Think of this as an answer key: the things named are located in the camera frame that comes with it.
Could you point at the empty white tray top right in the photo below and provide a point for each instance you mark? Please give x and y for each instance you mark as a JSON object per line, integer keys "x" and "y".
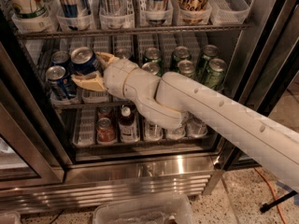
{"x": 227, "y": 12}

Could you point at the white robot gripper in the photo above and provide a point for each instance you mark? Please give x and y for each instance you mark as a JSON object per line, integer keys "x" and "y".
{"x": 114, "y": 76}

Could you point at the blue pepsi can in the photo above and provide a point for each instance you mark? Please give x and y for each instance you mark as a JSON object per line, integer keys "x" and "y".
{"x": 61, "y": 58}
{"x": 61, "y": 83}
{"x": 124, "y": 54}

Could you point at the red soda can rear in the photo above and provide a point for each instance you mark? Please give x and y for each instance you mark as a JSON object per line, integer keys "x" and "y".
{"x": 105, "y": 112}

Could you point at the clear water bottle middle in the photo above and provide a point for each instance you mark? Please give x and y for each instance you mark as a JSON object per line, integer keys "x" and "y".
{"x": 176, "y": 134}

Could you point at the blue pepsi can front left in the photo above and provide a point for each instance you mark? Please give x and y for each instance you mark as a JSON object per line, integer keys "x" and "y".
{"x": 61, "y": 83}

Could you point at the black tripod leg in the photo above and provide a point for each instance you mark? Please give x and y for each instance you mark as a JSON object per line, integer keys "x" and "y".
{"x": 267, "y": 206}

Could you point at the red soda can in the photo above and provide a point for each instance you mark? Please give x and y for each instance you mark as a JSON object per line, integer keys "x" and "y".
{"x": 105, "y": 112}
{"x": 105, "y": 131}

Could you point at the clear water bottle left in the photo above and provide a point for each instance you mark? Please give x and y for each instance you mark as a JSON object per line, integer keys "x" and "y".
{"x": 152, "y": 132}

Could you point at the stainless steel fridge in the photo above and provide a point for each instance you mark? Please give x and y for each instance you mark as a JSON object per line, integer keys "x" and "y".
{"x": 262, "y": 59}

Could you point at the brown drink bottle white cap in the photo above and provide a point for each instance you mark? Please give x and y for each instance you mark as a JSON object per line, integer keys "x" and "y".
{"x": 128, "y": 126}

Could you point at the blue pepsi can rear left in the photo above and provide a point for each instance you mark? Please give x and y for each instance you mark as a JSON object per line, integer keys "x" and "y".
{"x": 61, "y": 58}

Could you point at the empty white tray bottom left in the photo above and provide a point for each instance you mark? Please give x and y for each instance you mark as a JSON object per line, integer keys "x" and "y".
{"x": 84, "y": 132}

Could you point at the red soda can front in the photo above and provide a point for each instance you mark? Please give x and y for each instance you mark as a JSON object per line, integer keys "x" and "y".
{"x": 105, "y": 131}

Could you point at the clear water bottle right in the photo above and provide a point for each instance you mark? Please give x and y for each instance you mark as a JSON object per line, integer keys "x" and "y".
{"x": 196, "y": 128}

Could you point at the clear plastic bin on floor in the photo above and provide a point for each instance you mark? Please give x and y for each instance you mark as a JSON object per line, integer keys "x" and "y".
{"x": 151, "y": 209}

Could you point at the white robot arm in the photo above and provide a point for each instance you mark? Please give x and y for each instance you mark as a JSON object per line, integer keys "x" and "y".
{"x": 165, "y": 100}

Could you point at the clear water bottle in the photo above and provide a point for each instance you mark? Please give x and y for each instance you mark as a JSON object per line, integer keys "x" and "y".
{"x": 176, "y": 134}
{"x": 152, "y": 132}
{"x": 196, "y": 128}

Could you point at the empty white tray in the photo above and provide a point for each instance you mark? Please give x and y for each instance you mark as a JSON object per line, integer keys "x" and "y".
{"x": 84, "y": 132}
{"x": 227, "y": 12}

